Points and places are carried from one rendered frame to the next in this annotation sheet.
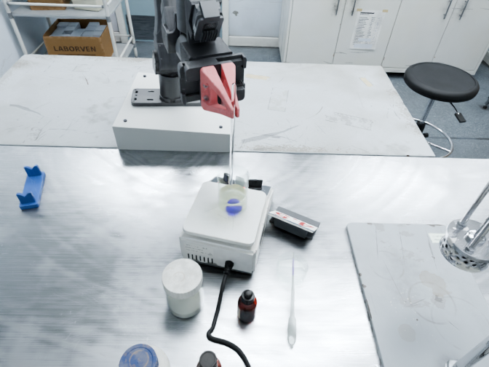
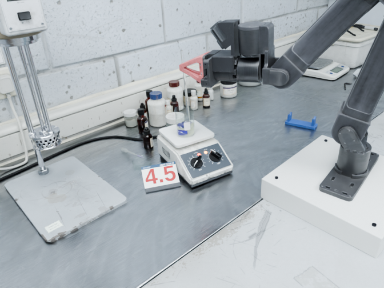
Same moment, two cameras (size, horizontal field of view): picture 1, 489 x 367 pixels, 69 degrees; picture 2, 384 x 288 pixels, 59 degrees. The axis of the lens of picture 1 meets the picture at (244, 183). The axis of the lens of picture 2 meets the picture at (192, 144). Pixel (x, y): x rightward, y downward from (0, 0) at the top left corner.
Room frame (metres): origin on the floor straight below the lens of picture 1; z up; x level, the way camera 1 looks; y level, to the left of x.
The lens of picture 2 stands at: (1.07, -0.49, 1.41)
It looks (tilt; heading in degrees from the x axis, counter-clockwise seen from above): 29 degrees down; 141
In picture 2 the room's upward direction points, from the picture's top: 3 degrees counter-clockwise
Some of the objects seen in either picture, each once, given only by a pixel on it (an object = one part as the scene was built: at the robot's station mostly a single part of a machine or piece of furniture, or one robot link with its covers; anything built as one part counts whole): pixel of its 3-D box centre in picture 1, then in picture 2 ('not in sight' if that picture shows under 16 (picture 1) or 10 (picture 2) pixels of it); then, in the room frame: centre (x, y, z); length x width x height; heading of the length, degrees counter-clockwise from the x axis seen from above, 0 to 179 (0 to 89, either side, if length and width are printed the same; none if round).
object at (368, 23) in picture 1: (367, 30); not in sight; (2.84, -0.89, 0.40); 0.24 x 0.01 x 0.30; 92
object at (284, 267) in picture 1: (292, 268); (142, 163); (0.34, -0.09, 0.91); 0.06 x 0.06 x 0.02
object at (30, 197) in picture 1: (30, 185); (301, 120); (0.50, 0.43, 0.92); 0.10 x 0.03 x 0.04; 16
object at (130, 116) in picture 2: not in sight; (130, 118); (0.08, 0.04, 0.93); 0.05 x 0.05 x 0.05
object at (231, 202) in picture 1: (233, 191); (184, 121); (0.41, 0.02, 1.02); 0.06 x 0.05 x 0.08; 2
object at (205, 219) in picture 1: (226, 211); (186, 132); (0.40, 0.03, 0.98); 0.12 x 0.12 x 0.01; 79
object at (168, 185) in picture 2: (294, 218); (160, 176); (0.45, -0.10, 0.92); 0.09 x 0.06 x 0.04; 64
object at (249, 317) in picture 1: (247, 303); (147, 137); (0.26, -0.01, 0.93); 0.03 x 0.03 x 0.07
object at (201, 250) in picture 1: (230, 216); (191, 150); (0.43, 0.02, 0.94); 0.22 x 0.13 x 0.08; 169
